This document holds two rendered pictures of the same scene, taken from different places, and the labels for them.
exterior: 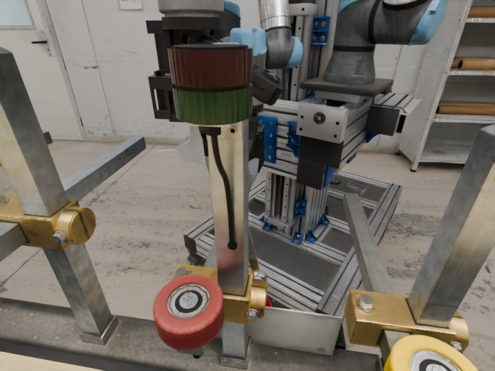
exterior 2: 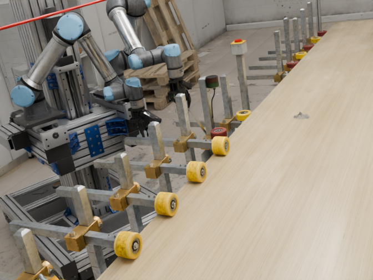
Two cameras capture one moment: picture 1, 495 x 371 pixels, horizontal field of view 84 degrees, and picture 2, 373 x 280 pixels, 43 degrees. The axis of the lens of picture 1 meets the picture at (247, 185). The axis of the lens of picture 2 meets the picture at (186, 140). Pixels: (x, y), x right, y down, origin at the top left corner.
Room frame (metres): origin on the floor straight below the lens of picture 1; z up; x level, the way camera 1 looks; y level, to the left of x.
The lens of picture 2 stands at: (-0.42, 2.17, 1.75)
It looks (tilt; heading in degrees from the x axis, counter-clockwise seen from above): 21 degrees down; 291
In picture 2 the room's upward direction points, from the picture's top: 10 degrees counter-clockwise
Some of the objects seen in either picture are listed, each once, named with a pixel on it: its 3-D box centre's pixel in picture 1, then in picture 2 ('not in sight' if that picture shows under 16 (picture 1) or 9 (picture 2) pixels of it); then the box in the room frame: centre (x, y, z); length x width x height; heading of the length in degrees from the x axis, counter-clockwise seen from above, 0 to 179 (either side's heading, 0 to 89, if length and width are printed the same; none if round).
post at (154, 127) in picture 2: not in sight; (163, 175); (0.34, 0.51, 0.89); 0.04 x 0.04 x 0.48; 81
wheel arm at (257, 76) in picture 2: not in sight; (266, 76); (0.17, -1.19, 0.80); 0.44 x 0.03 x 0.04; 171
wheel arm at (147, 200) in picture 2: not in sight; (109, 195); (0.45, 0.79, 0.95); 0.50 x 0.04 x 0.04; 171
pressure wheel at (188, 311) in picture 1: (193, 327); (219, 140); (0.21, 0.07, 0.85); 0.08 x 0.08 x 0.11
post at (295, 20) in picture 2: not in sight; (297, 48); (-0.01, -1.71, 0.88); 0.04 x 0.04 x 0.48; 81
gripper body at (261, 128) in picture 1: (248, 128); (139, 117); (0.66, 0.00, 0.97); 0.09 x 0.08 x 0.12; 171
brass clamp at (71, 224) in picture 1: (40, 221); (185, 141); (0.31, 0.29, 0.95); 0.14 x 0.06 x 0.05; 81
